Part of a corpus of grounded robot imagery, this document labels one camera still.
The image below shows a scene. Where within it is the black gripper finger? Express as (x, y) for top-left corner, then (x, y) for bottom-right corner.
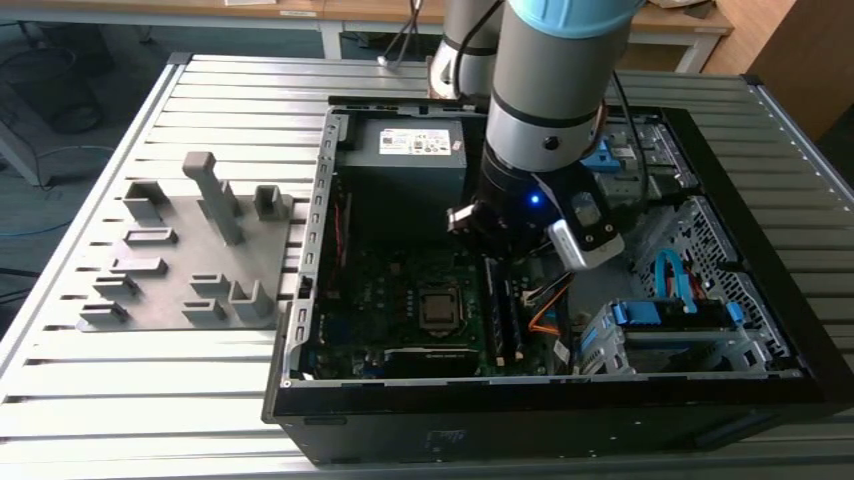
(444, 202), (499, 249)

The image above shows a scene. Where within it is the grey power supply unit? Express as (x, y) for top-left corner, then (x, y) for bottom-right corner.
(336, 118), (479, 236)

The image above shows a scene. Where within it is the blue plastic drive latch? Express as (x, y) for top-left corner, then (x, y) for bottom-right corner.
(579, 139), (632, 174)

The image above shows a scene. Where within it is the silver CPU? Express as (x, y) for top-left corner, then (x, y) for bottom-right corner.
(423, 292), (460, 322)

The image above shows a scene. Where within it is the grey metal drive cage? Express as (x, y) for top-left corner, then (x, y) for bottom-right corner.
(585, 119), (695, 241)

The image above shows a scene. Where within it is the dark green motherboard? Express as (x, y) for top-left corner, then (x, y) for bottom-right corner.
(297, 219), (576, 380)

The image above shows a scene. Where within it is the blue disk carrier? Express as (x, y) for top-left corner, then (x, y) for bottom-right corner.
(609, 298), (746, 332)

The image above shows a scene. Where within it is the black graphics card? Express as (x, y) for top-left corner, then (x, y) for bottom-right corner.
(383, 346), (483, 377)

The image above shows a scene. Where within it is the grey metal disk bay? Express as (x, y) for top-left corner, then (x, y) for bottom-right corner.
(576, 297), (752, 376)

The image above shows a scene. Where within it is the black open PC case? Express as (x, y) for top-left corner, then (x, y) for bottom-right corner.
(257, 93), (854, 469)

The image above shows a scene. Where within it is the grey parts rack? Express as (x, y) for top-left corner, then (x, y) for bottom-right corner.
(76, 151), (299, 332)

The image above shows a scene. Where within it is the brown wooden cabinet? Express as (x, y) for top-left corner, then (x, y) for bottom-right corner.
(703, 0), (854, 144)

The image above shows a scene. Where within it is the black round bin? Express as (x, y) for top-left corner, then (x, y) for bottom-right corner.
(0, 47), (108, 135)

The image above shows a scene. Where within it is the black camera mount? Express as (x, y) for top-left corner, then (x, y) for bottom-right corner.
(532, 169), (619, 251)

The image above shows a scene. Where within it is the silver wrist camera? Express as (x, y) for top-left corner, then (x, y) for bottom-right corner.
(545, 219), (628, 272)

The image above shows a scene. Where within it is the black cable bundle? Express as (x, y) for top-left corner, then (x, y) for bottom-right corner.
(525, 272), (576, 302)

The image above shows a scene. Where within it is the orange wire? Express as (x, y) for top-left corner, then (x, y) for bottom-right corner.
(529, 285), (576, 337)

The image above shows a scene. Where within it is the blue flat data cable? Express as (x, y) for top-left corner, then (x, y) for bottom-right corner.
(656, 249), (700, 315)

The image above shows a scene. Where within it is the grey cable with plug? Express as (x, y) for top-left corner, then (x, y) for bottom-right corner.
(376, 0), (428, 69)

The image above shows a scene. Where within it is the wooden desk with white frame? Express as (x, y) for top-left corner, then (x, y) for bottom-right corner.
(0, 0), (735, 74)

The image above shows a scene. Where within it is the light blue floor cable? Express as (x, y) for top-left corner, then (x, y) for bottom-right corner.
(0, 144), (114, 237)

